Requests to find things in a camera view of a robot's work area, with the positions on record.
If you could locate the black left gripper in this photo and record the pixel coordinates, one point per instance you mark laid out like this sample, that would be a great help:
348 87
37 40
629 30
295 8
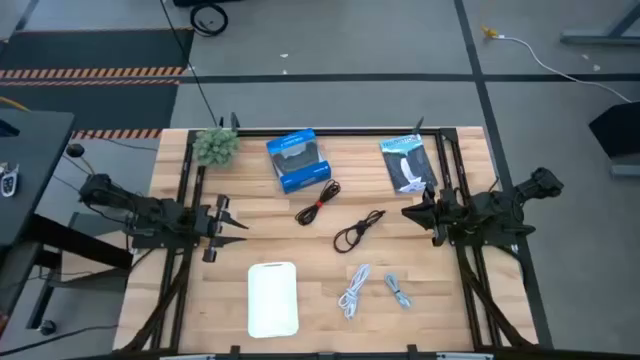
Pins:
212 225

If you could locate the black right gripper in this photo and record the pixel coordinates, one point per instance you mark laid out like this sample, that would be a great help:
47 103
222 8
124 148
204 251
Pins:
441 220

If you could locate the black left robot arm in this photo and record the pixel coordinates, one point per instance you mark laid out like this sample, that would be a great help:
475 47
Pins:
150 212

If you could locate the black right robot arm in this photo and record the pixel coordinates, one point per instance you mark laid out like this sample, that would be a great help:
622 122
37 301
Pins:
500 210

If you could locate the book with waterfall cover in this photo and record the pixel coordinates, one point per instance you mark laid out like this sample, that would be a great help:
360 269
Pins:
407 162

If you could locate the white tray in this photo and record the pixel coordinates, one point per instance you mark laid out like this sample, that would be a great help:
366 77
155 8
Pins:
272 300

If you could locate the green artificial plant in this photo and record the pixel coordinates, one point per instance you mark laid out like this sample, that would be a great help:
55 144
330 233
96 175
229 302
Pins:
216 146

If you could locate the blue product box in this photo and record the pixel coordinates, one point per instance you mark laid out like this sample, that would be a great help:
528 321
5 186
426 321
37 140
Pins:
297 160

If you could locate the yellow plug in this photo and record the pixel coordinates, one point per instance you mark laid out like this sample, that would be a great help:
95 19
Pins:
490 32

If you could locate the black caster wheel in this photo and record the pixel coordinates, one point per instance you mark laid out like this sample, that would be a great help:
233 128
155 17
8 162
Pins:
47 327

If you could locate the grey table foot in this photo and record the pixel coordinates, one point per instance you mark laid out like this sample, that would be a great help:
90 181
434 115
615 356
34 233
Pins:
600 36
625 171

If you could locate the black angular floor object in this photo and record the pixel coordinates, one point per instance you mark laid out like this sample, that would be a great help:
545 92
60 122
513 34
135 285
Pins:
617 130

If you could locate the black side table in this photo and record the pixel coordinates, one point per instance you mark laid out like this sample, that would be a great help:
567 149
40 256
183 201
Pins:
30 150

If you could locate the white and black key fob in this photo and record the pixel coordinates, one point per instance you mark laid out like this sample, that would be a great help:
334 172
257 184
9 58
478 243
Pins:
9 181

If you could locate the black hazard-striped floor mat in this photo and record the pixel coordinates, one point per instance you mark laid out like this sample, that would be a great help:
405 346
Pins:
90 50

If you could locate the black metal table frame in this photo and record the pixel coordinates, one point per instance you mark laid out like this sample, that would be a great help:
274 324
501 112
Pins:
350 132

